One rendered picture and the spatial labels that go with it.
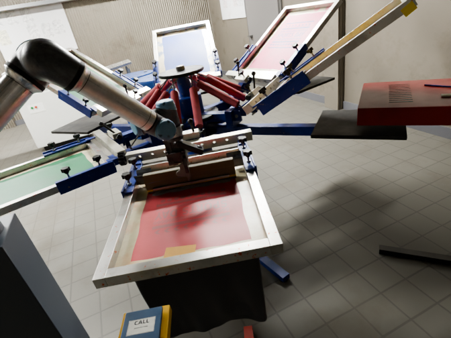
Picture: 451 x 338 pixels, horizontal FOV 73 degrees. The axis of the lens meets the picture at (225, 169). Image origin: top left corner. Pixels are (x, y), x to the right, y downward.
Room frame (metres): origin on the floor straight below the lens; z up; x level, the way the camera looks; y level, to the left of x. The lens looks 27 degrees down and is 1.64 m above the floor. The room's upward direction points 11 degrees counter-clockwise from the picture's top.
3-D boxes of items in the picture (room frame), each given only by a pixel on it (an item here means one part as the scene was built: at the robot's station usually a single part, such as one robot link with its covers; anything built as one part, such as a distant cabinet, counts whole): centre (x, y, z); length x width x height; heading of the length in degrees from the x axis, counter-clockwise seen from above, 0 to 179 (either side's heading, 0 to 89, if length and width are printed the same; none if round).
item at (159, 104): (1.21, 0.19, 1.30); 0.09 x 0.08 x 0.11; 124
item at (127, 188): (1.33, 0.45, 0.97); 0.30 x 0.05 x 0.07; 0
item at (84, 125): (2.47, 0.75, 0.91); 1.34 x 0.41 x 0.08; 60
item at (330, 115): (1.81, -0.41, 0.91); 1.34 x 0.41 x 0.08; 60
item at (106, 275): (1.09, 0.17, 0.97); 0.79 x 0.58 x 0.04; 0
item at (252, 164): (1.33, -0.11, 0.97); 0.30 x 0.05 x 0.07; 0
